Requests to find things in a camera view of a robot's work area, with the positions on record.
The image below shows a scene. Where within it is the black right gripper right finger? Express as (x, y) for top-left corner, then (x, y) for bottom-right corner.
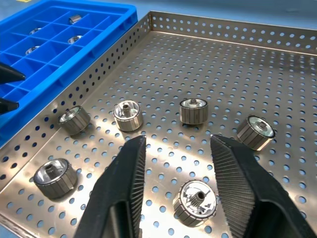
(210, 134), (317, 238)

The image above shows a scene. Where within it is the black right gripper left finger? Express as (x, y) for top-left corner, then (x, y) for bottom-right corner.
(74, 135), (147, 238)

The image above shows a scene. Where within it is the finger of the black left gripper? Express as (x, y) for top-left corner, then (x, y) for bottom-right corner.
(0, 97), (20, 116)
(0, 61), (26, 84)

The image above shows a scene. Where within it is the blue compartment bin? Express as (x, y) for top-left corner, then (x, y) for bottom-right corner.
(0, 0), (139, 149)

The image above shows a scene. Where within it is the perforated metal tray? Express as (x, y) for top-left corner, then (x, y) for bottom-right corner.
(0, 10), (317, 238)

